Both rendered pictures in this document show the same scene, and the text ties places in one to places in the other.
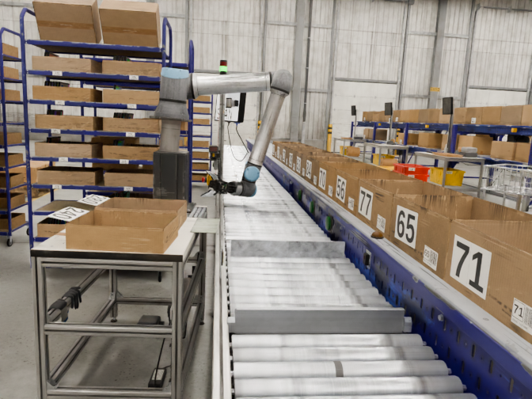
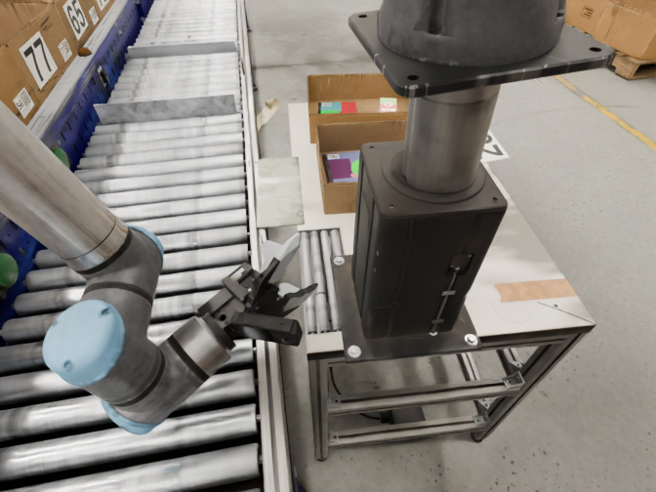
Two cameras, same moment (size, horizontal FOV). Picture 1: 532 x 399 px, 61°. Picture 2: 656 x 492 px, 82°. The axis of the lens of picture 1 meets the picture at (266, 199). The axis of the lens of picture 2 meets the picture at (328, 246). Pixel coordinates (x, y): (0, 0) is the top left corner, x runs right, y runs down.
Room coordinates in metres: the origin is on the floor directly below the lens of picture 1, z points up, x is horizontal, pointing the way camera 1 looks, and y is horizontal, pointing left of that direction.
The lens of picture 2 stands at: (3.03, 0.37, 1.41)
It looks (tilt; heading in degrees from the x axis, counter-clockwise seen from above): 47 degrees down; 176
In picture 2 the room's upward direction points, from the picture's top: straight up
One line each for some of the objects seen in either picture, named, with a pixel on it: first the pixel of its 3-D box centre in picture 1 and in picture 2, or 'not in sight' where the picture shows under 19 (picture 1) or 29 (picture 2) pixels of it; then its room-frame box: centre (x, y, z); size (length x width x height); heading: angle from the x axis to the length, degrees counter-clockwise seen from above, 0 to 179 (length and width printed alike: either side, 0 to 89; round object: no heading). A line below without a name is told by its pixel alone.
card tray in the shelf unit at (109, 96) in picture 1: (135, 98); not in sight; (3.48, 1.02, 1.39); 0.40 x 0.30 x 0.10; 95
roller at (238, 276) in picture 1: (297, 281); (178, 93); (1.52, -0.12, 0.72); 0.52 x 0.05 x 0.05; 96
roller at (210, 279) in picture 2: (267, 219); (140, 289); (2.49, -0.02, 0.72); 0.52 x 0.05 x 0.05; 96
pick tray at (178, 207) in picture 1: (143, 213); (388, 163); (2.16, 0.59, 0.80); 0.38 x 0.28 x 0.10; 91
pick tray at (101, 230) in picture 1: (126, 229); (365, 105); (1.83, 0.57, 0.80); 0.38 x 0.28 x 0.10; 90
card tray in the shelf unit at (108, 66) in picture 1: (134, 70); not in sight; (3.48, 1.02, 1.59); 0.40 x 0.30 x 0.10; 96
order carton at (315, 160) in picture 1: (333, 172); not in sight; (2.91, -0.43, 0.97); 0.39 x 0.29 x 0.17; 6
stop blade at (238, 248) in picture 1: (288, 251); (169, 111); (1.75, -0.10, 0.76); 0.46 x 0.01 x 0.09; 96
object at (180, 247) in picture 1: (138, 225); (395, 184); (2.17, 0.62, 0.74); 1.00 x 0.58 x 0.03; 2
